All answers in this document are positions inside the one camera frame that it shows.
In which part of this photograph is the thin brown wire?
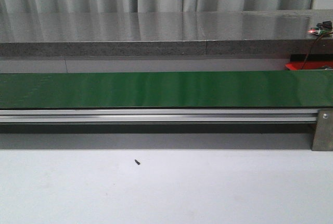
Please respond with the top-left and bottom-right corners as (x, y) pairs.
(301, 33), (325, 71)

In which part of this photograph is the steel conveyor support bracket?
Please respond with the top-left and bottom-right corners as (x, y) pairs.
(312, 109), (332, 151)

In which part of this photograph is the small lit circuit board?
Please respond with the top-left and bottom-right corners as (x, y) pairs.
(308, 21), (332, 36)

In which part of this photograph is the red plastic tray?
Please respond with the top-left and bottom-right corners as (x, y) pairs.
(285, 61), (332, 71)

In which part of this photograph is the green conveyor belt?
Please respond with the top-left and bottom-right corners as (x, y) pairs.
(1, 70), (332, 109)

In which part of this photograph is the aluminium conveyor side rail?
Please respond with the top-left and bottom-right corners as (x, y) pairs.
(1, 109), (319, 124)

